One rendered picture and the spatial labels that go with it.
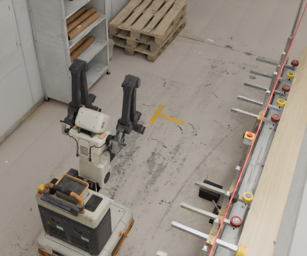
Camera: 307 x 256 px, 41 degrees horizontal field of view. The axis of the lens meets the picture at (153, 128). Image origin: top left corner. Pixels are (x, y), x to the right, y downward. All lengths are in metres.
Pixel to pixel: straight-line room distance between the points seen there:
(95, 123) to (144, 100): 2.36
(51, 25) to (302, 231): 3.86
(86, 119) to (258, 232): 1.46
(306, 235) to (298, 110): 2.99
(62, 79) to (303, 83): 2.68
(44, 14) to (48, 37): 0.27
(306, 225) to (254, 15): 6.56
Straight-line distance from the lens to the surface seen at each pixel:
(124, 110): 2.96
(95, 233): 3.21
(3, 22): 4.07
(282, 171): 3.42
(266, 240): 2.99
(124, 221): 3.70
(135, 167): 4.45
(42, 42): 4.81
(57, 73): 4.94
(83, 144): 3.06
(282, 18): 7.62
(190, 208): 3.08
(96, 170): 3.29
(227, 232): 3.30
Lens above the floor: 3.34
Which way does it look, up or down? 43 degrees down
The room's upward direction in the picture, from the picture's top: 3 degrees clockwise
